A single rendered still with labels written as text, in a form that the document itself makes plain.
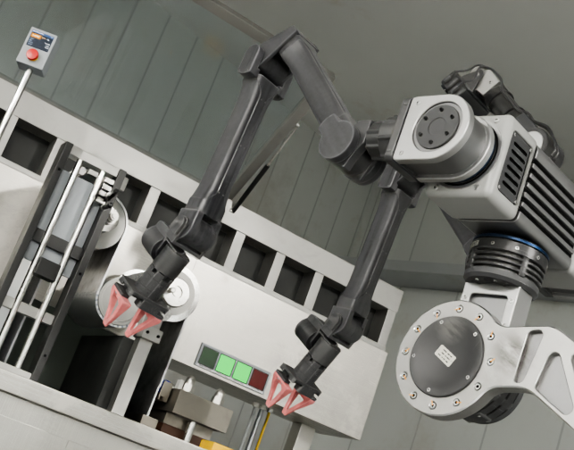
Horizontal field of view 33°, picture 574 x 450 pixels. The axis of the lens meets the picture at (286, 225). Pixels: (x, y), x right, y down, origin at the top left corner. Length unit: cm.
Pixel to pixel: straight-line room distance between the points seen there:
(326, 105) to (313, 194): 396
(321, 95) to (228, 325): 126
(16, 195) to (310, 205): 320
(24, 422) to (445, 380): 93
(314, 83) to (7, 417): 92
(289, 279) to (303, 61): 133
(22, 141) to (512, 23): 218
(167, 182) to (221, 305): 40
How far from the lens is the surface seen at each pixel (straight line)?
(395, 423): 534
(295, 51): 196
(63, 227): 233
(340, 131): 170
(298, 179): 567
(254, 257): 309
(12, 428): 213
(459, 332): 163
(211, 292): 293
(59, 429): 216
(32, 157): 286
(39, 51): 251
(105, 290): 246
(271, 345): 302
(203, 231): 191
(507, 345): 158
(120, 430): 217
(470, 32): 434
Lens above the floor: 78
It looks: 17 degrees up
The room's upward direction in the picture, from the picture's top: 20 degrees clockwise
